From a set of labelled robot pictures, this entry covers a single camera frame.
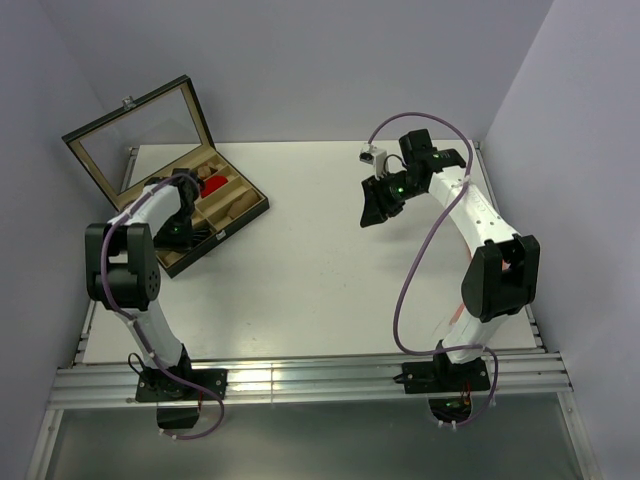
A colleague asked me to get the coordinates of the black compartment storage box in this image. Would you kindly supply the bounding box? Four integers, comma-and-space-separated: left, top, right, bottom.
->
62, 75, 270, 277

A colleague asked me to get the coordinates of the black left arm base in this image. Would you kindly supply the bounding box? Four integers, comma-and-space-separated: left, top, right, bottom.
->
128, 359, 228, 434

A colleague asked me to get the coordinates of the red rolled sock right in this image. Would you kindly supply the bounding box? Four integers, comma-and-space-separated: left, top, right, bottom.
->
201, 175, 228, 198

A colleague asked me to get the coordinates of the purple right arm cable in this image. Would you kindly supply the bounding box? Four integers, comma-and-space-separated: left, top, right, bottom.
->
368, 112, 501, 427

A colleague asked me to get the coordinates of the beige rolled sock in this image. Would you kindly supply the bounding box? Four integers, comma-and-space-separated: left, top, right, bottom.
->
195, 161, 222, 181

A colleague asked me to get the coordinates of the aluminium rail frame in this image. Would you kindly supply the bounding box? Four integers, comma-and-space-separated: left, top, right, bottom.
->
47, 142, 600, 479

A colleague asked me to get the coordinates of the pink patterned sock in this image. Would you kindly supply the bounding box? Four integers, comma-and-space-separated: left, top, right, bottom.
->
449, 252, 476, 329

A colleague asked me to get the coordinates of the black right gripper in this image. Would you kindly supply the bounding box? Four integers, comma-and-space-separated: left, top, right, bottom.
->
360, 170, 425, 228

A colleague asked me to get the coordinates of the tan ribbed sock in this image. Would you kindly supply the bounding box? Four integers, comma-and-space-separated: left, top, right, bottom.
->
227, 190, 260, 220

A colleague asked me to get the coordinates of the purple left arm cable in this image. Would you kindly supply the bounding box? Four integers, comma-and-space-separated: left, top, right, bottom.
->
99, 172, 226, 441

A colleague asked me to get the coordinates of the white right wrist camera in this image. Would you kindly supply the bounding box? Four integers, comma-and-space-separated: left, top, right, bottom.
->
359, 143, 388, 179

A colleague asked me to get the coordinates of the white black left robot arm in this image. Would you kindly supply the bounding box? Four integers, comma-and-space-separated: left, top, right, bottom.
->
84, 169, 204, 399

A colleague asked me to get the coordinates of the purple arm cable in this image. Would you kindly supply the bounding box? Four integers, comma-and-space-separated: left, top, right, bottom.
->
99, 172, 226, 441
368, 112, 501, 427

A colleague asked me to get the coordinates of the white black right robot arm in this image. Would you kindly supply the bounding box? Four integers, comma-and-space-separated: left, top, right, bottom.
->
359, 130, 540, 390

